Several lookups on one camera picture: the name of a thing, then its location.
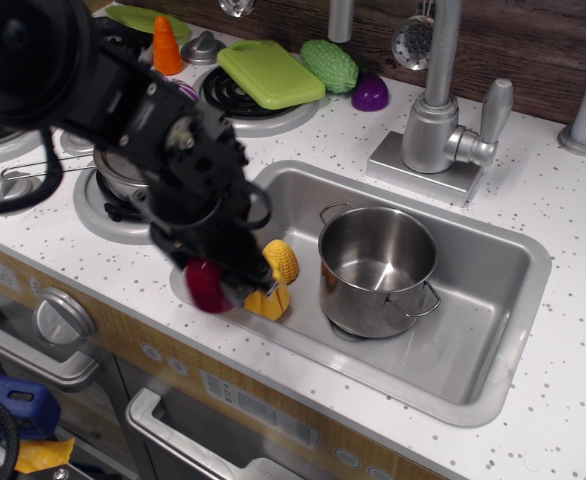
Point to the silver sink basin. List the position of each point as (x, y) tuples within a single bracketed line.
[(455, 364)]

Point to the back left stove burner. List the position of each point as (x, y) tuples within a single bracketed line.
[(136, 44)]

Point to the silver oven door handle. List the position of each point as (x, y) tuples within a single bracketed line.
[(141, 418)]

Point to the purple striped toy onion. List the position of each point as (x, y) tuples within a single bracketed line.
[(186, 89)]

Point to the hanging silver spoon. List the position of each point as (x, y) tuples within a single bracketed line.
[(237, 8)]

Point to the silver stove knob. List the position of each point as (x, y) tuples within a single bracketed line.
[(202, 50), (75, 145), (19, 193)]

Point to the back right stove burner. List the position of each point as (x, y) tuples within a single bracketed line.
[(217, 89)]

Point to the green toy plate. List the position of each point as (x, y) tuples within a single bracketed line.
[(143, 19)]

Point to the silver toy faucet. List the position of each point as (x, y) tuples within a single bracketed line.
[(436, 155)]

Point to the silver left drawer handle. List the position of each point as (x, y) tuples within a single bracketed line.
[(71, 375)]

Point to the green cutting board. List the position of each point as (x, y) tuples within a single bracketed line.
[(270, 75)]

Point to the blue clamp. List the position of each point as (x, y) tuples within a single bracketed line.
[(32, 406)]

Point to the silver stove knob back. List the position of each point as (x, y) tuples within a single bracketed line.
[(202, 50)]

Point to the yellow toy corn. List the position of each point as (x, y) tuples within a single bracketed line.
[(284, 257)]

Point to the purple toy eggplant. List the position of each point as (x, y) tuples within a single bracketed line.
[(371, 93)]

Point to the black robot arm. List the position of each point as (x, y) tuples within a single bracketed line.
[(57, 70)]

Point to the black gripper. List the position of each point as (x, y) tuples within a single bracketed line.
[(200, 204)]

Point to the silver post middle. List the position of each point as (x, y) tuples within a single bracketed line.
[(341, 14)]

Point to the hanging silver strainer ladle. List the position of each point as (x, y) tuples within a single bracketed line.
[(412, 39)]

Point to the silver stove knob middle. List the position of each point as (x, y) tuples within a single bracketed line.
[(75, 145)]

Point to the silver stove knob front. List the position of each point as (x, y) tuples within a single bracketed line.
[(19, 193)]

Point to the silver oven dial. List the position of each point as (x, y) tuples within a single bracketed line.
[(60, 320)]

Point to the green toy bitter gourd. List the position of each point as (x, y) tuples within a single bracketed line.
[(331, 65)]

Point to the steel pot in sink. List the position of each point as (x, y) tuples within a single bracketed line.
[(376, 264)]

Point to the yellow toy bell pepper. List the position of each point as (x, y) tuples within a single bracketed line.
[(271, 306)]

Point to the orange toy carrot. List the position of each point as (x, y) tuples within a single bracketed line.
[(166, 54)]

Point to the yellow cloth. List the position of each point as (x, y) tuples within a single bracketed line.
[(38, 455)]

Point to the stove burner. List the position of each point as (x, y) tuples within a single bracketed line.
[(18, 143), (89, 204), (217, 89), (136, 44)]

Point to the steel saucepan with lid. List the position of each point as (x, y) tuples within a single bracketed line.
[(120, 177)]

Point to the front stove burner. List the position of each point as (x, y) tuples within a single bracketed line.
[(89, 204)]

